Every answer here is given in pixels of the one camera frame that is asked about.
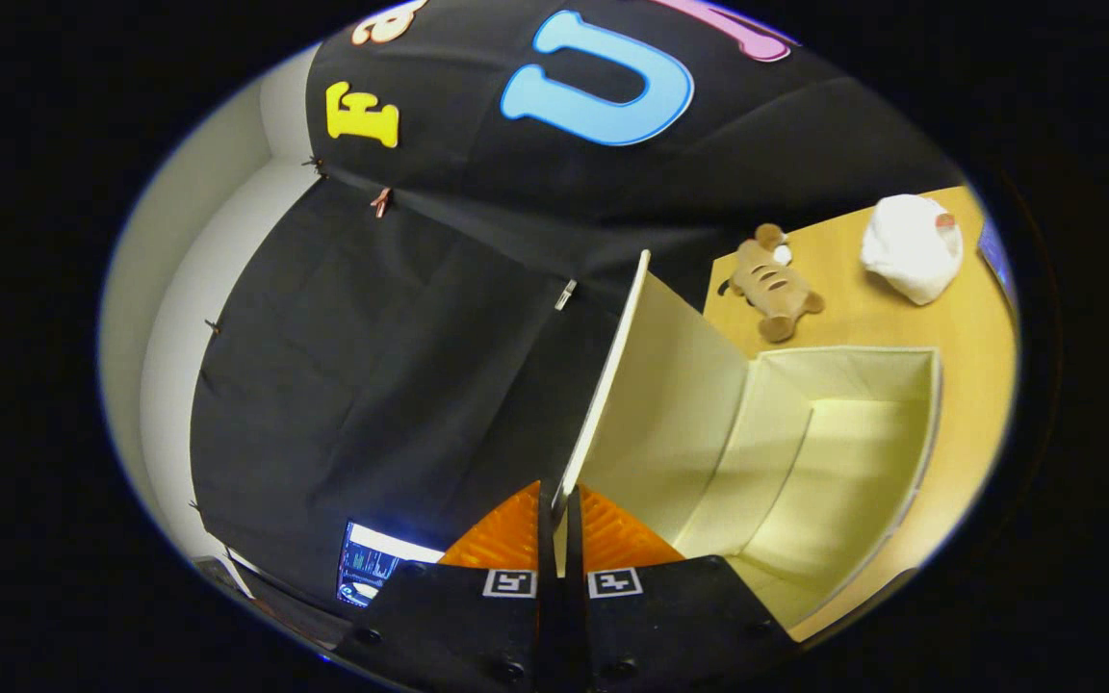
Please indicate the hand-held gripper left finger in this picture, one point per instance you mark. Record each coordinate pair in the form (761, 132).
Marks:
(547, 616)

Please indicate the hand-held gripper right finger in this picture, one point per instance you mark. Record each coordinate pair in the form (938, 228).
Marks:
(576, 616)

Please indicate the grey fabric storage box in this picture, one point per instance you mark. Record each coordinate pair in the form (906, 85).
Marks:
(670, 404)

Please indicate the computer monitor screen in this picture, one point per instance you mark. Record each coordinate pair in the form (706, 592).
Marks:
(381, 563)

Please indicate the white clip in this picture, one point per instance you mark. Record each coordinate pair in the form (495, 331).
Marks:
(565, 295)

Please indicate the brown plush toy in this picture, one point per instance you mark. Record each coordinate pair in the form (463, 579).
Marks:
(776, 284)

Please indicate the pink clip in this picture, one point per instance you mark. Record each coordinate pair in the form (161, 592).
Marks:
(381, 202)

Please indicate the white plush toy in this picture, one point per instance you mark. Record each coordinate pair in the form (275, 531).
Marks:
(911, 250)

